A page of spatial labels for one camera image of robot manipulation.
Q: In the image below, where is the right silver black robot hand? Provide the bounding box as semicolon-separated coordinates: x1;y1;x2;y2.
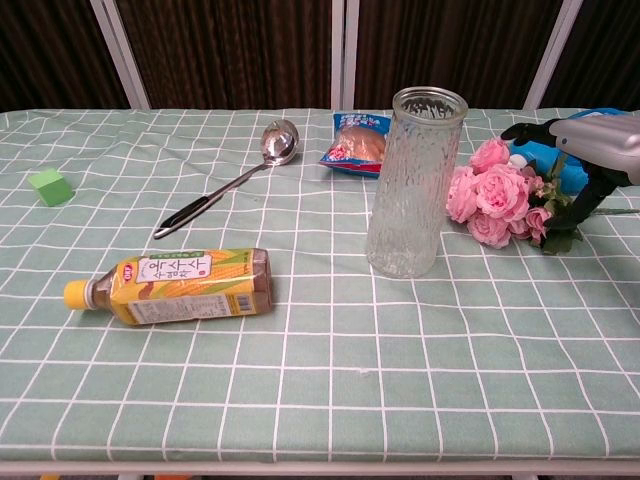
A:
500;112;640;232

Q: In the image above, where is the pink artificial flower bouquet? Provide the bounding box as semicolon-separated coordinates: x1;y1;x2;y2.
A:
444;137;640;256

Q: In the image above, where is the clear textured glass vase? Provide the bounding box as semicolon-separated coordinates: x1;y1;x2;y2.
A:
365;86;469;280

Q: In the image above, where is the dark brown curtain panel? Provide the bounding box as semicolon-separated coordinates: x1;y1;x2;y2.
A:
542;0;640;111
0;0;129;114
115;0;334;110
353;0;566;109

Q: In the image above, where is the blue red snack packet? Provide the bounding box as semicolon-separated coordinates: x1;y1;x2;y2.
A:
318;111;394;180

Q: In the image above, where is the green white checked tablecloth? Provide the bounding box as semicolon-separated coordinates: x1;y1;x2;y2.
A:
0;107;640;464

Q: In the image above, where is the corn tea plastic bottle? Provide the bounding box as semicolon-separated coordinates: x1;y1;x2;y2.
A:
63;247;274;327

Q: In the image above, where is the green cube block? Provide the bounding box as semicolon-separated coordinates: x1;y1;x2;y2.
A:
27;167;76;207

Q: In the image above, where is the white metal screen post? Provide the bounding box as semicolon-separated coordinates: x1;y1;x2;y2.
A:
89;0;151;110
522;0;585;109
331;0;360;110

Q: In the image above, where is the steel ladle black handle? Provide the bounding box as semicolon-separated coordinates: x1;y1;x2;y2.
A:
152;119;300;240

